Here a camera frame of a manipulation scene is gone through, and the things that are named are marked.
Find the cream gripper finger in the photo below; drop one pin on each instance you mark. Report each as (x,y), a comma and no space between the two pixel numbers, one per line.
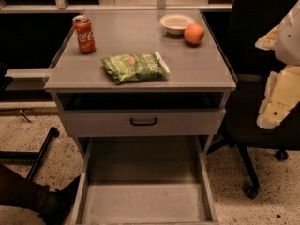
(268,42)
(281,95)

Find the green jalapeno chip bag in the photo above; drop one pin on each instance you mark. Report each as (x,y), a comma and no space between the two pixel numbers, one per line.
(135,67)

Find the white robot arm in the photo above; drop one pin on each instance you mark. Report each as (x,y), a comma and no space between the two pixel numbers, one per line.
(288,39)

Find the grey drawer cabinet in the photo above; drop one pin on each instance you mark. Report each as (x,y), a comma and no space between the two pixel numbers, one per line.
(143,109)

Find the open middle drawer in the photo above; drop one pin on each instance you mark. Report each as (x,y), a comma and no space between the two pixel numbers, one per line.
(144,181)

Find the closed top drawer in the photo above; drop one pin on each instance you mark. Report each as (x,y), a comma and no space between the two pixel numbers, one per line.
(117,123)

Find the orange fruit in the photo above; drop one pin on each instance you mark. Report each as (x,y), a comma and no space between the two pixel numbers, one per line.
(194,34)

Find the white paper bowl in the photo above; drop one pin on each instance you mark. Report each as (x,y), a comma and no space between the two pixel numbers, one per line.
(176,24)

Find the orange coca-cola soda can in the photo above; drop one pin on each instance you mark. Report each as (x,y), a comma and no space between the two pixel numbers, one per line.
(84,31)

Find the black chair base leg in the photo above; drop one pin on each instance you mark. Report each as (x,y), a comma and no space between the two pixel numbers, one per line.
(34,157)

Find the person's dark shoe and leg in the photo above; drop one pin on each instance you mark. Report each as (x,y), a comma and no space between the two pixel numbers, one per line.
(52,206)

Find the black drawer handle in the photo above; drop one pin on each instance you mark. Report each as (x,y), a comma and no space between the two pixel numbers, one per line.
(143,122)

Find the metal window frame rail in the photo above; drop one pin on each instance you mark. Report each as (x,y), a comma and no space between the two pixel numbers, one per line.
(115,0)

